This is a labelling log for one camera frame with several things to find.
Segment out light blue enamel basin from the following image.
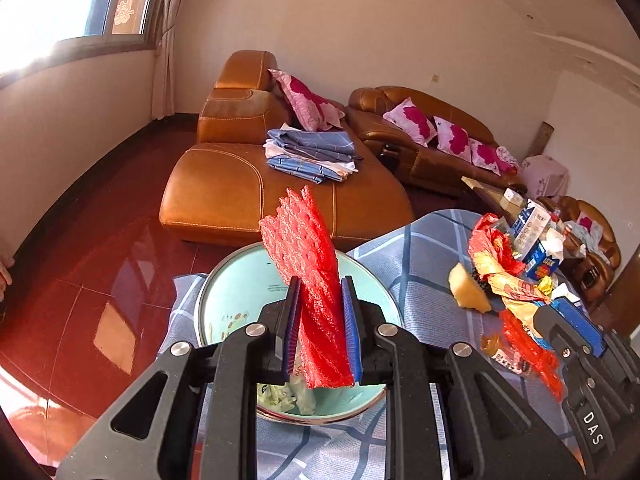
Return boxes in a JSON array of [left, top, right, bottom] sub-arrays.
[[194, 243, 404, 427]]

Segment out small pink floral pillow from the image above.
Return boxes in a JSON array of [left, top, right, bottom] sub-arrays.
[[495, 146, 521, 175]]

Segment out brown leather armchair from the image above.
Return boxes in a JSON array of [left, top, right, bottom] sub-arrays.
[[537, 195, 622, 306]]

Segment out blue checked tablecloth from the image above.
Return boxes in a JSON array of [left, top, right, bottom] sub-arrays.
[[157, 208, 601, 480]]

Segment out blue white milk carton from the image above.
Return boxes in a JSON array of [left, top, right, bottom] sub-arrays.
[[509, 199, 563, 281]]

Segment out green white plastic wrapper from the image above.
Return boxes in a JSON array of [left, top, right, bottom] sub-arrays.
[[257, 382, 318, 416]]

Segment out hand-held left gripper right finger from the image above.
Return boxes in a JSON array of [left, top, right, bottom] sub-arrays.
[[341, 276, 586, 480]]

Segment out window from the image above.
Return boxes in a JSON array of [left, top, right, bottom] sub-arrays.
[[0, 0, 168, 81]]

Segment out red yellow snack bag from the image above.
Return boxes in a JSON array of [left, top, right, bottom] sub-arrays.
[[467, 212, 551, 318]]

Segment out beige curtain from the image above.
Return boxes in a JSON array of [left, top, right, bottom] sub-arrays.
[[150, 0, 201, 121]]

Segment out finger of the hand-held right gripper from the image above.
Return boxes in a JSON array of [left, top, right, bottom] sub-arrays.
[[552, 296, 640, 376], [531, 304, 608, 401]]

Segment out pink cloth cover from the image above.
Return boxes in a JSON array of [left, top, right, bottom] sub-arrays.
[[521, 155, 571, 200]]

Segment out wooden coffee table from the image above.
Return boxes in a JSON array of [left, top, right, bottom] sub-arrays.
[[460, 176, 526, 211]]

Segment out folded blue checked sheets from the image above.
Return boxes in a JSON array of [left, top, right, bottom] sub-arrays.
[[263, 122, 363, 184]]

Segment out red foam fruit net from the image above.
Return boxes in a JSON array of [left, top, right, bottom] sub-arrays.
[[499, 309, 566, 401], [258, 186, 355, 390]]

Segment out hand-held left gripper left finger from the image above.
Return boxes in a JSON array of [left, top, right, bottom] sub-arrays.
[[55, 276, 303, 480]]

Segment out yellow sponge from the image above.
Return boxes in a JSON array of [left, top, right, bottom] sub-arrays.
[[448, 262, 493, 313]]

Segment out crumpled white tissue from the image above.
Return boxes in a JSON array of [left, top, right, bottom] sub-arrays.
[[542, 225, 566, 266]]

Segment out large pink floral pillow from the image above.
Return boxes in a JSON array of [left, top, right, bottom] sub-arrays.
[[268, 68, 347, 132]]

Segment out orange curtain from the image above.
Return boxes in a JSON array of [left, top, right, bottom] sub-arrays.
[[0, 255, 13, 303]]

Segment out brown leather sofa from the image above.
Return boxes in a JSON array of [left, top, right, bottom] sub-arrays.
[[346, 86, 528, 198]]

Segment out orange leather chaise sofa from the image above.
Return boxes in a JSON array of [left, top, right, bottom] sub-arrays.
[[159, 50, 416, 248]]

